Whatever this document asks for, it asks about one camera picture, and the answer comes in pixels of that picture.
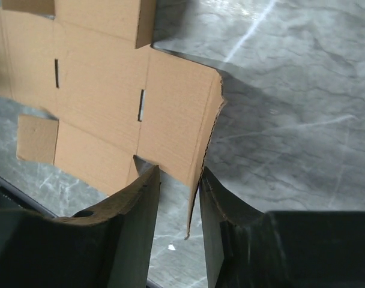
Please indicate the brown cardboard paper box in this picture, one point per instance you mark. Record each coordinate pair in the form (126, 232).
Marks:
(110, 94)

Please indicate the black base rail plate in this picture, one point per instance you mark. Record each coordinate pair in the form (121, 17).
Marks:
(17, 195)

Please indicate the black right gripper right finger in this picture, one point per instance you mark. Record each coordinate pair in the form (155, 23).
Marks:
(245, 247)

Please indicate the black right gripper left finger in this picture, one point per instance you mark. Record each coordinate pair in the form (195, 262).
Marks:
(105, 245)

